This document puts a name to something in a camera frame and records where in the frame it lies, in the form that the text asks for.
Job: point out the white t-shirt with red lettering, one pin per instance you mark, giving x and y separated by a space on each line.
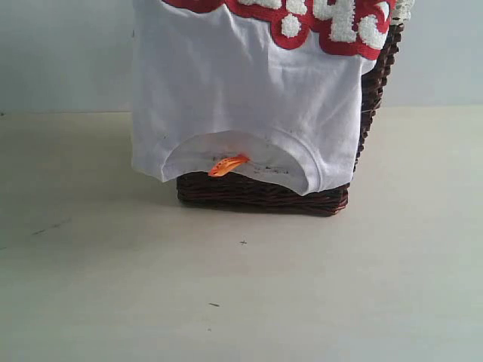
277 81

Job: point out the dark brown wicker basket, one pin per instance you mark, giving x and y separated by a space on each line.
237 192

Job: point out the grey floral basket liner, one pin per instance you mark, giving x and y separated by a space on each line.
401 11

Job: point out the orange neck label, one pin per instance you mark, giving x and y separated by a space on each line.
227 165

